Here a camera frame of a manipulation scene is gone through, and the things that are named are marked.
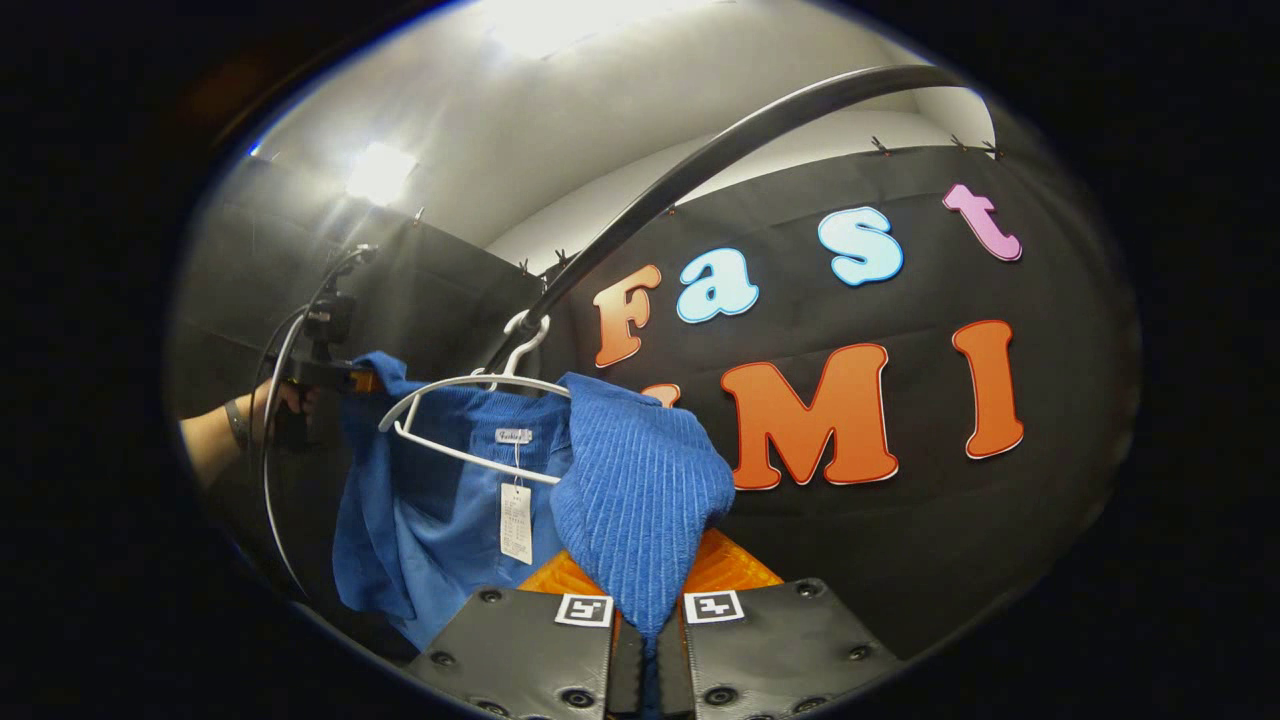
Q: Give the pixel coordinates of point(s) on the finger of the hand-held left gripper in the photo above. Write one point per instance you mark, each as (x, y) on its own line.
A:
(340, 377)

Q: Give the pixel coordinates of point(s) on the black wristband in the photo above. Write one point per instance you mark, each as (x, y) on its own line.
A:
(237, 425)

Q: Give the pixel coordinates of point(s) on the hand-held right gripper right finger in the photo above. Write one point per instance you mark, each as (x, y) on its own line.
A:
(780, 640)

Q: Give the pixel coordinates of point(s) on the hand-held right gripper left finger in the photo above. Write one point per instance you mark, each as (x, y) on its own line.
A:
(530, 650)

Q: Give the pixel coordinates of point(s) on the black metal clothes rack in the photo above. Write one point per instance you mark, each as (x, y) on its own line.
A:
(700, 160)

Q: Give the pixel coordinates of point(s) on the large ceiling light panel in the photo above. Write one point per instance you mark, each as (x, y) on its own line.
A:
(600, 20)

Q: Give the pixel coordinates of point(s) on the white plastic clothes hanger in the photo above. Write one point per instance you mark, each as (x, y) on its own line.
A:
(470, 455)

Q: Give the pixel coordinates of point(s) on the small ceiling light panel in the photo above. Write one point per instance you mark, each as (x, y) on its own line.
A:
(380, 172)

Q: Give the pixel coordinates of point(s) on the black backdrop cloth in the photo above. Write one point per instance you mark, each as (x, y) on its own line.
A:
(1050, 540)
(440, 290)

